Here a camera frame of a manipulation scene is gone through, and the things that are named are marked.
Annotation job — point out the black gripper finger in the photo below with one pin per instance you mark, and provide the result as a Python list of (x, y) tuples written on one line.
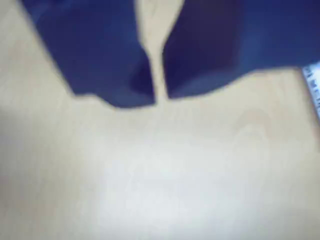
[(100, 55), (212, 45)]

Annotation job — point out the blue white marker pen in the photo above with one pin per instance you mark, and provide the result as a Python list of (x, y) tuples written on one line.
[(313, 85)]

